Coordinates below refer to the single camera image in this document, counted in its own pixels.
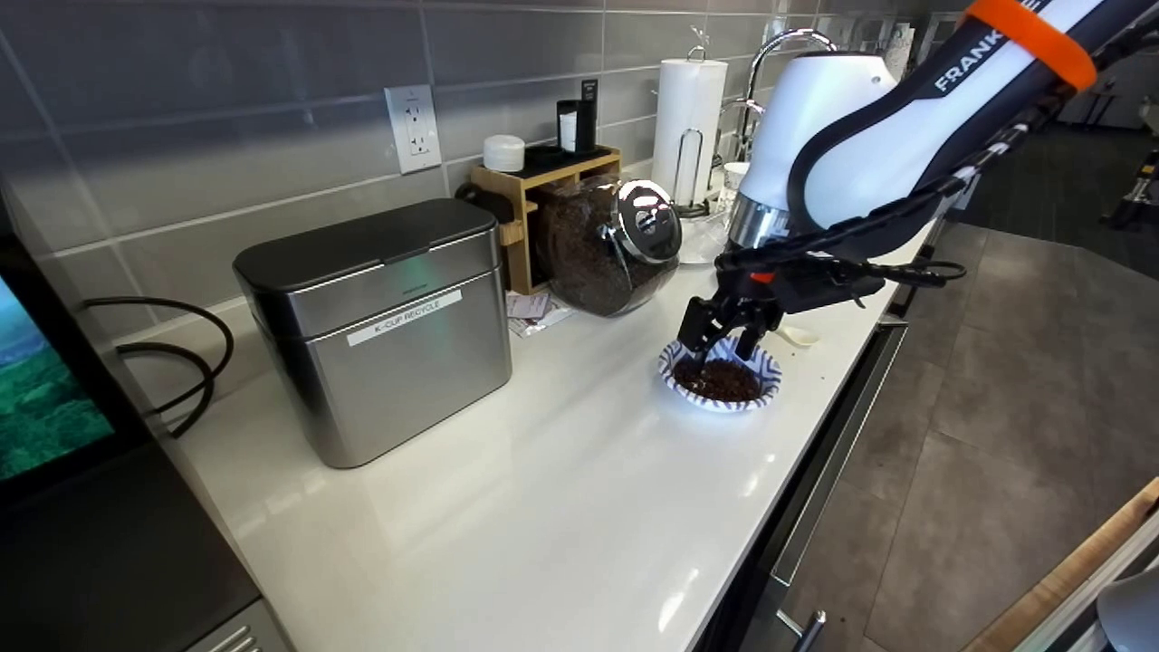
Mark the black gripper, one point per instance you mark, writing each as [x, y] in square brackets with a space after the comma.
[799, 279]

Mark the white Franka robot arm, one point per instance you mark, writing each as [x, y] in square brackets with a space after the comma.
[845, 145]

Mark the metal paper towel holder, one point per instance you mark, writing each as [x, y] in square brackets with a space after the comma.
[693, 213]

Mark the white paper towel roll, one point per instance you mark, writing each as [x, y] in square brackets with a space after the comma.
[684, 112]

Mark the grey round object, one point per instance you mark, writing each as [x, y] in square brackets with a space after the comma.
[1135, 618]

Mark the large brown bean heap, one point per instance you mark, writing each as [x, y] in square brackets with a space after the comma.
[720, 381]

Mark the long wooden stir stick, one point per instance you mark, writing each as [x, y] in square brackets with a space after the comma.
[799, 340]

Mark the blue patterned plate, heaped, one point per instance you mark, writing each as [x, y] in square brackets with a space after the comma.
[727, 407]

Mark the clear zip plastic bag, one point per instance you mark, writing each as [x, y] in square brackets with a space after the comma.
[699, 242]

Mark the short patterned paper cup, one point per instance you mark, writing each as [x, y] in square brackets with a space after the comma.
[734, 180]

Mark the crumpled white napkin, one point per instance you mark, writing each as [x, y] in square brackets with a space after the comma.
[530, 313]

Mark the wooden countertop rack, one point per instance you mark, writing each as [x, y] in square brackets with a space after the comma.
[522, 213]

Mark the tall black container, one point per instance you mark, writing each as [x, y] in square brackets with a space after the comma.
[588, 114]

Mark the black container with white label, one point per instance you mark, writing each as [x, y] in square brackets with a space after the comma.
[565, 127]

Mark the small white jar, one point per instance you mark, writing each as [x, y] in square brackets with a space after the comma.
[505, 154]

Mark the tall chrome faucet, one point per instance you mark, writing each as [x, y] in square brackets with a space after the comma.
[785, 38]

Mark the tall white bottle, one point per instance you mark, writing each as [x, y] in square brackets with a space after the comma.
[904, 45]

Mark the stainless steel lidded bin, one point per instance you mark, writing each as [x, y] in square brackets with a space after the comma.
[385, 351]

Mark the wooden furniture edge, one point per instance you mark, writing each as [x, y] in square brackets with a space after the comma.
[1073, 568]

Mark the computer monitor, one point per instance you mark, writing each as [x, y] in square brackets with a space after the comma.
[49, 411]

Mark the wall power outlet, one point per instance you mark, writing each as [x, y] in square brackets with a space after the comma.
[413, 127]

